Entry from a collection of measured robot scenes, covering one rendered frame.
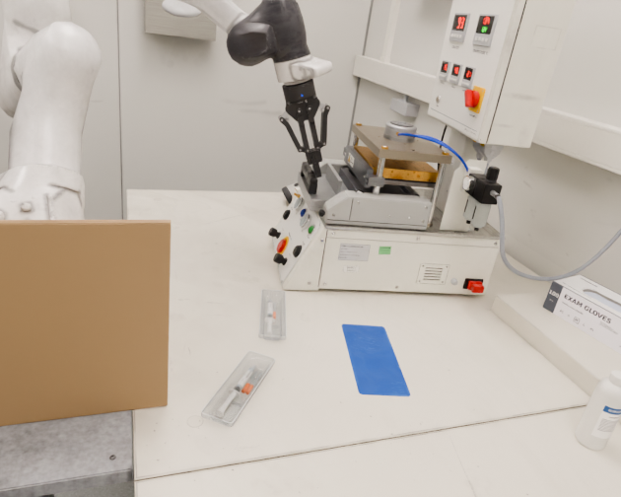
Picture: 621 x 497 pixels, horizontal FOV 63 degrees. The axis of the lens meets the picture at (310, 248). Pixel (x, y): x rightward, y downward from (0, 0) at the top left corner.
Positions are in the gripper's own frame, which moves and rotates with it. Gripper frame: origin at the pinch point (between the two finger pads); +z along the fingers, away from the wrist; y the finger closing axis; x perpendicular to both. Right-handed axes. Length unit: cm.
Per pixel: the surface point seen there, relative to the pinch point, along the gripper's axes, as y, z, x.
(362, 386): 6, 27, 51
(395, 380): -1, 30, 50
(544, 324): -40, 39, 36
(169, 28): 36, -35, -122
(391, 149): -16.6, -2.7, 12.7
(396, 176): -17.4, 4.9, 10.4
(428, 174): -25.2, 6.5, 10.5
